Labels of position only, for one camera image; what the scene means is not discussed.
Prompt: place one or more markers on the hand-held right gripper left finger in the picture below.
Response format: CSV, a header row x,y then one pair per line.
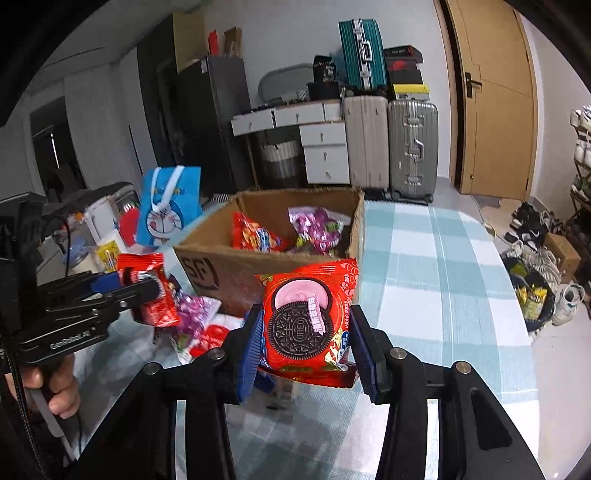
x,y
251,355

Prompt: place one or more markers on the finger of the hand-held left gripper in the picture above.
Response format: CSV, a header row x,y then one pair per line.
x,y
134,293
108,280

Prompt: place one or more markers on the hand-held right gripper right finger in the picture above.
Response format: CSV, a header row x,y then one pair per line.
x,y
362,355

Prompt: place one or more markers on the red cookie packet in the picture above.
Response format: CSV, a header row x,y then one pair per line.
x,y
307,318

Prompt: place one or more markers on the brown cardboard box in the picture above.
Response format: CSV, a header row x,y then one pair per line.
x,y
217,272

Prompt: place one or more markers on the red orange snack packet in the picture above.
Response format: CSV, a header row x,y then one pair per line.
x,y
254,233

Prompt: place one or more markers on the person's left hand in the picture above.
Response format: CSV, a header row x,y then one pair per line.
x,y
60,387

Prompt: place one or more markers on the yellow carton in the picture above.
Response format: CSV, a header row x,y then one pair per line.
x,y
108,254

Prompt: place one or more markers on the red round object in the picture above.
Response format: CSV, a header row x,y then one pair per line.
x,y
129,226

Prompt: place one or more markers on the white kettle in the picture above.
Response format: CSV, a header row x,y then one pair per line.
x,y
99,217

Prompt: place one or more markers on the blue cartoon gift bag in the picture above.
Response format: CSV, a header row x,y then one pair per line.
x,y
171,203

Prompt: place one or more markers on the white curtain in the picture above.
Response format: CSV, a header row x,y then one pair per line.
x,y
101,129

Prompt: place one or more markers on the black trash bag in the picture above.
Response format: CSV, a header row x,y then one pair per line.
x,y
531,300

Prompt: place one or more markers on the black fridge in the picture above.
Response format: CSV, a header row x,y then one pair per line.
x,y
217,129

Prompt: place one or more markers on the dark tall cabinet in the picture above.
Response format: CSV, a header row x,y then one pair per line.
x,y
157,92

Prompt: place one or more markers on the wicker basket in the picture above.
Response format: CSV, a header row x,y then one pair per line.
x,y
279,157

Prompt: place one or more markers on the white drawer desk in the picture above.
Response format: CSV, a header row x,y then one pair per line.
x,y
323,152

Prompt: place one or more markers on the silver suitcase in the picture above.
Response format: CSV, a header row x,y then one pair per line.
x,y
413,152

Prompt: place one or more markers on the beige suitcase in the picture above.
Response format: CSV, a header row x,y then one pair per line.
x,y
367,143

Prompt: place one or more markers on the pile of assorted shoes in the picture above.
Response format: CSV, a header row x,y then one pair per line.
x,y
531,221

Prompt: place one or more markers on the small cardboard box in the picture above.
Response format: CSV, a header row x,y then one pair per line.
x,y
561,251

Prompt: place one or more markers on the grey oval panel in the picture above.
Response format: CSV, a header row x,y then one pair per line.
x,y
281,83

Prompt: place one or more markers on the red flat box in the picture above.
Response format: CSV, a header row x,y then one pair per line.
x,y
214,42

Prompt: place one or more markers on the black round bin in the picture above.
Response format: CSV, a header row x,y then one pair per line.
x,y
323,91

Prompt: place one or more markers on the wooden shoe rack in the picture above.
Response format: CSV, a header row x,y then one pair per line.
x,y
582,203

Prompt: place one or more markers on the yellow black shoe box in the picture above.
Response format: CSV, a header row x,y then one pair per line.
x,y
410,91

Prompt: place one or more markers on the brown cardboard piece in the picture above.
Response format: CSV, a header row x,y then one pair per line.
x,y
233,41

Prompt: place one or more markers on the wooden door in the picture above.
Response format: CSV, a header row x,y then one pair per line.
x,y
498,115

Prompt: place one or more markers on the plain black shoe box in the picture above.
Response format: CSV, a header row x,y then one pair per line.
x,y
405,77

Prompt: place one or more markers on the black paper bag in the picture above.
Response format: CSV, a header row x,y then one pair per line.
x,y
324,69

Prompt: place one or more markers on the teal suitcase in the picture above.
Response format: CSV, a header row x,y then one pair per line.
x,y
362,53

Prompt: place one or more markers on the black red label shoe box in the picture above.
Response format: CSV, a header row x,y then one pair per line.
x,y
402,53

